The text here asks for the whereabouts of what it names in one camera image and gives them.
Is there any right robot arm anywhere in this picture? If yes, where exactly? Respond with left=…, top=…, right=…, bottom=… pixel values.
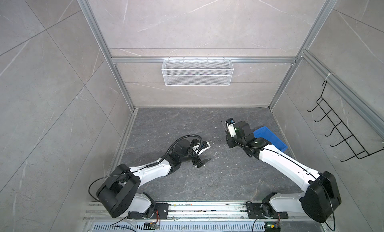
left=225, top=118, right=342, bottom=223

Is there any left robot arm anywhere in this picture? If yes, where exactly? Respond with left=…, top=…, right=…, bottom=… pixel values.
left=88, top=135, right=211, bottom=219

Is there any blue plastic bin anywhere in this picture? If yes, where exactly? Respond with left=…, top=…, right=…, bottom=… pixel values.
left=253, top=127, right=288, bottom=153

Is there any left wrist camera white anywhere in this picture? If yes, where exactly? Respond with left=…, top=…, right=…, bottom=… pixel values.
left=192, top=144, right=204, bottom=153

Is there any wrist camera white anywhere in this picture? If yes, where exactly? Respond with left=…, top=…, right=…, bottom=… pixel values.
left=226, top=118, right=236, bottom=138
left=192, top=144, right=204, bottom=153

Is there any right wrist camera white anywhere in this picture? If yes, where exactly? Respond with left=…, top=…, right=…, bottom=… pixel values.
left=226, top=118, right=236, bottom=138

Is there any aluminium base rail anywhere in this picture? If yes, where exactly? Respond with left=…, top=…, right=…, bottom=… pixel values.
left=80, top=201, right=334, bottom=232

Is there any white wire mesh basket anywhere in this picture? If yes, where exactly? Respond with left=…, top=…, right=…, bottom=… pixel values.
left=162, top=58, right=234, bottom=86

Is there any black wire hook rack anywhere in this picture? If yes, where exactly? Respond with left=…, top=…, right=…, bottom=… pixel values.
left=307, top=81, right=384, bottom=162

